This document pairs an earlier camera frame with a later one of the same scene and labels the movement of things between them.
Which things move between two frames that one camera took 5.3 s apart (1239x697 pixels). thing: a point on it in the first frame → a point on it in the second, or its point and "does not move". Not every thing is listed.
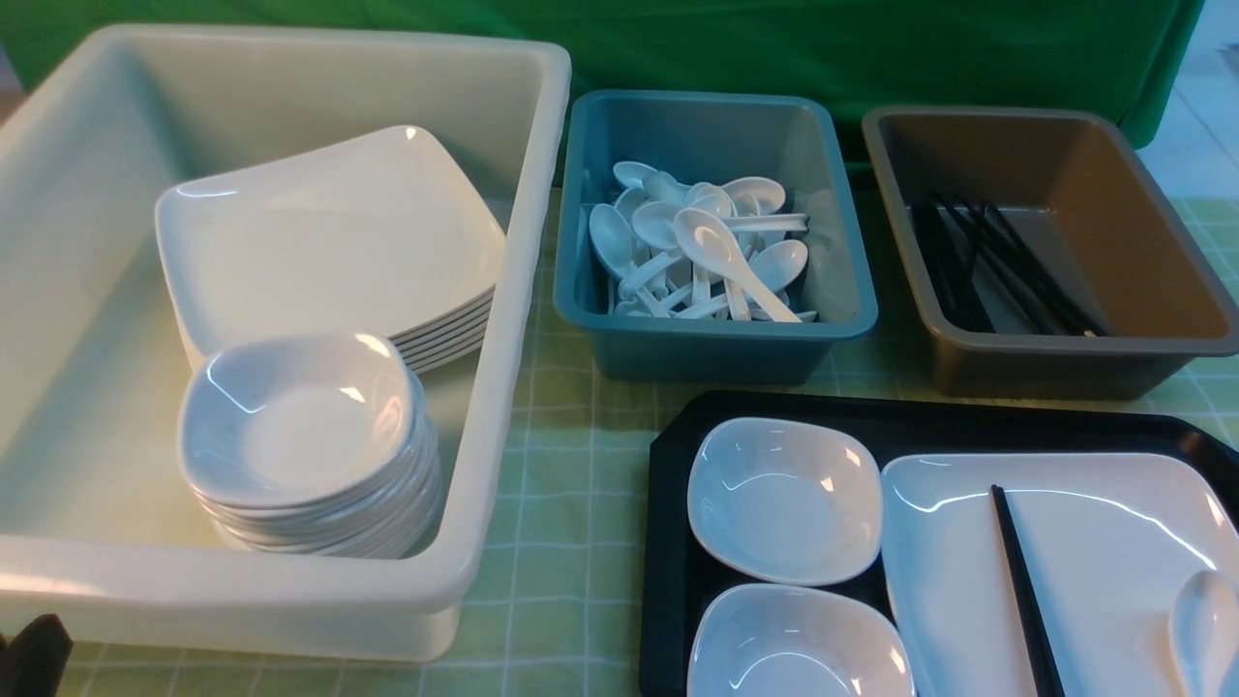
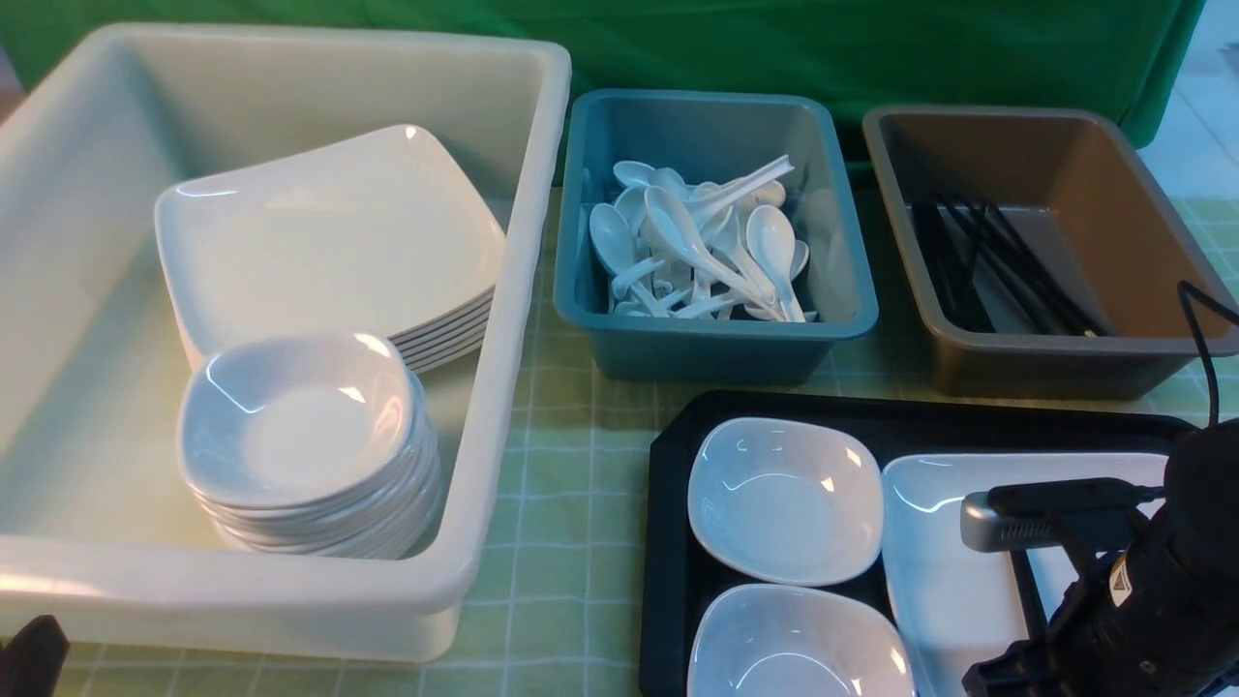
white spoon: [775, 267] → [770, 234]
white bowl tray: [785, 502] does not move
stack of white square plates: [375, 235] does not move
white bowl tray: [775, 640] does not move
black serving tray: [892, 425] does not move
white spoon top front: [708, 239] → [671, 230]
